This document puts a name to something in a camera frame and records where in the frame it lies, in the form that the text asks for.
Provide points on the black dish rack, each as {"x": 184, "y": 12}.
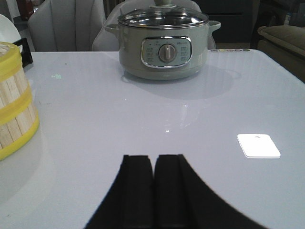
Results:
{"x": 26, "y": 52}

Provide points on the glass pot lid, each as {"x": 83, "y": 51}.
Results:
{"x": 163, "y": 15}

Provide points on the grey-green electric pot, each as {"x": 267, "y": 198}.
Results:
{"x": 163, "y": 54}

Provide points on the beige sofa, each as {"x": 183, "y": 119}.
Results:
{"x": 285, "y": 44}

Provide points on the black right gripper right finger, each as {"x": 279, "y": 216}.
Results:
{"x": 184, "y": 201}

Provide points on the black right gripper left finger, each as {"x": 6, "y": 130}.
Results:
{"x": 129, "y": 202}

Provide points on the red trash bin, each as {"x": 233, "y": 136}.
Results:
{"x": 25, "y": 9}

